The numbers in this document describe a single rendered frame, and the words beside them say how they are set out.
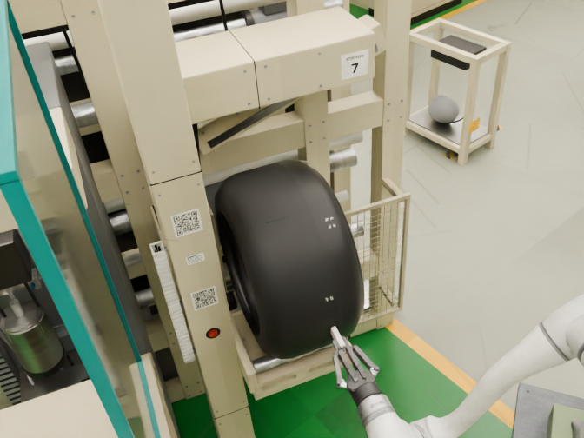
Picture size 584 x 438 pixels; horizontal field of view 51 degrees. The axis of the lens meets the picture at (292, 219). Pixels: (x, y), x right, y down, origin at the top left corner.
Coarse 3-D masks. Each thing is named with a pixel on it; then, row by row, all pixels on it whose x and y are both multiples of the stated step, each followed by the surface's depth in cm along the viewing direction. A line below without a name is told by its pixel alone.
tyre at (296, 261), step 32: (288, 160) 187; (224, 192) 179; (256, 192) 171; (288, 192) 170; (320, 192) 171; (224, 224) 202; (256, 224) 164; (288, 224) 165; (320, 224) 166; (224, 256) 208; (256, 256) 163; (288, 256) 162; (320, 256) 164; (352, 256) 168; (256, 288) 165; (288, 288) 162; (320, 288) 165; (352, 288) 169; (256, 320) 207; (288, 320) 165; (320, 320) 169; (352, 320) 175; (288, 352) 176
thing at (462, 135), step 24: (432, 24) 417; (456, 24) 415; (432, 48) 398; (456, 48) 387; (480, 48) 396; (504, 48) 386; (408, 72) 425; (432, 72) 448; (504, 72) 400; (408, 96) 439; (432, 96) 459; (408, 120) 451; (432, 120) 448; (456, 120) 445; (456, 144) 423; (480, 144) 426
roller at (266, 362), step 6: (348, 336) 203; (324, 348) 202; (306, 354) 199; (258, 360) 196; (264, 360) 196; (270, 360) 196; (276, 360) 196; (282, 360) 197; (288, 360) 197; (258, 366) 195; (264, 366) 195; (270, 366) 196; (276, 366) 197; (258, 372) 195
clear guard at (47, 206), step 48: (0, 0) 90; (0, 48) 76; (0, 96) 66; (0, 144) 58; (48, 144) 96; (48, 192) 78; (48, 240) 62; (96, 240) 128; (48, 288) 64; (96, 288) 103; (96, 336) 83; (96, 384) 75; (144, 384) 148; (144, 432) 110
